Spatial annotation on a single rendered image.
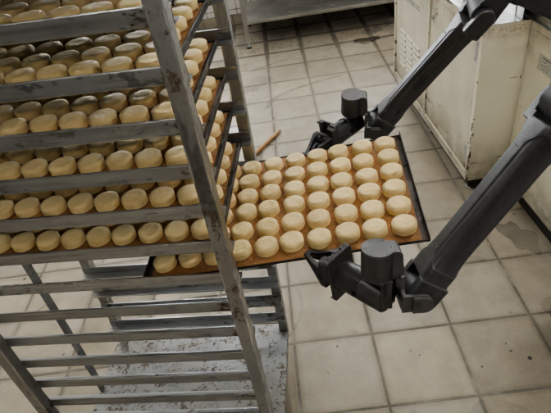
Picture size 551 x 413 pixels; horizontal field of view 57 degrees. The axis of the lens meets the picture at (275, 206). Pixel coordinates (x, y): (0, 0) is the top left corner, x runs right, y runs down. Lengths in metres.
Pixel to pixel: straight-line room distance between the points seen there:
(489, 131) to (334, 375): 1.31
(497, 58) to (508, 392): 1.30
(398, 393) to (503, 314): 0.54
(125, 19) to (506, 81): 1.88
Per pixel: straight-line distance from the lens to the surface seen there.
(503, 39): 2.33
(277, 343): 1.85
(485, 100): 2.42
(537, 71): 2.32
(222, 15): 1.22
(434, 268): 0.90
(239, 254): 1.06
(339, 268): 0.95
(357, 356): 1.97
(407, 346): 2.01
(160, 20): 0.76
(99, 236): 1.12
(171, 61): 0.78
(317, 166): 1.24
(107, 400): 1.54
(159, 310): 1.18
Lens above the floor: 1.62
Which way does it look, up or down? 38 degrees down
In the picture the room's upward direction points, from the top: 10 degrees counter-clockwise
